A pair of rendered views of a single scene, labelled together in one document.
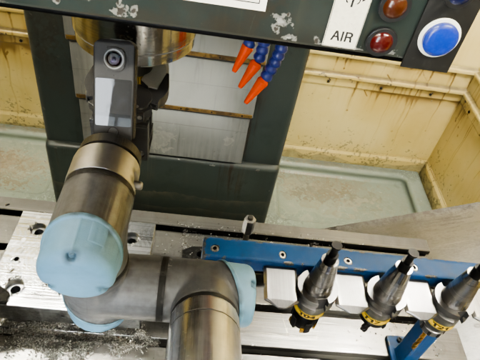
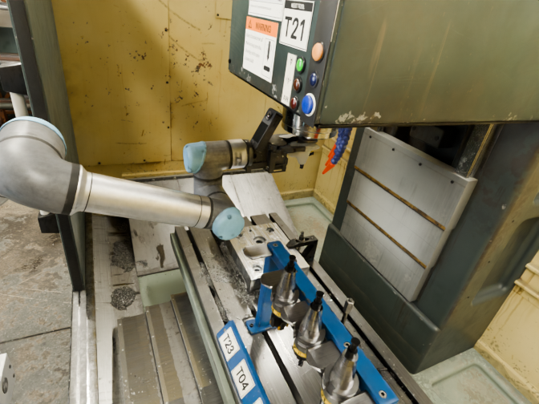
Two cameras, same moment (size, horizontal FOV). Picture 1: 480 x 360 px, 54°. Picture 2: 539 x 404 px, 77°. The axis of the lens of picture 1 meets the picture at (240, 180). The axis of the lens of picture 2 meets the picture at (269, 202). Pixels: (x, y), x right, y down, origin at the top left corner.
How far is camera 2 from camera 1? 67 cm
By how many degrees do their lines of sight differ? 55
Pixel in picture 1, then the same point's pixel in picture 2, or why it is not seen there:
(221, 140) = (403, 274)
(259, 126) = (435, 284)
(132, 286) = (205, 188)
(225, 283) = (222, 207)
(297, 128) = (513, 348)
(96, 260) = (189, 151)
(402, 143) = not seen: outside the picture
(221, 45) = (422, 203)
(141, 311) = not seen: hidden behind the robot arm
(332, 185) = not seen: outside the picture
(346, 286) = (299, 309)
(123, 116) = (259, 138)
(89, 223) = (201, 144)
